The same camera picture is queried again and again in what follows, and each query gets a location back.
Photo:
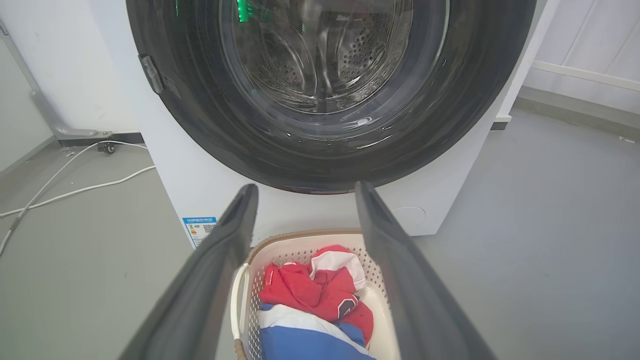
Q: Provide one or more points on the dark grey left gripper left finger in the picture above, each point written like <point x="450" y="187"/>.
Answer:
<point x="200" y="285"/>

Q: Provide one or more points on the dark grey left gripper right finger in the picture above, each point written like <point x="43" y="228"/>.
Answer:
<point x="415" y="290"/>

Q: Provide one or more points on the white washing machine body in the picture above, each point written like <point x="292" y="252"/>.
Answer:
<point x="200" y="170"/>

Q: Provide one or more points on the black round washing machine door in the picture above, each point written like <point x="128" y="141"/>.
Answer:
<point x="320" y="90"/>

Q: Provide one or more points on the blue energy label sticker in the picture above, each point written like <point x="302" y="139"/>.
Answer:
<point x="199" y="229"/>

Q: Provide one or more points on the red and white garment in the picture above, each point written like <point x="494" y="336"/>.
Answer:
<point x="325" y="285"/>

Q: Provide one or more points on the cream perforated laundry basket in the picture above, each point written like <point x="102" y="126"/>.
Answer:
<point x="310" y="250"/>

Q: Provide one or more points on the blue and white garment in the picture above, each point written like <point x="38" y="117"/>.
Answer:
<point x="300" y="337"/>

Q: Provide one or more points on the grey metal stand leg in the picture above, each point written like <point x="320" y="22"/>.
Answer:
<point x="55" y="110"/>

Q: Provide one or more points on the white panel frame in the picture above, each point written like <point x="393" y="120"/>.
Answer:
<point x="580" y="55"/>

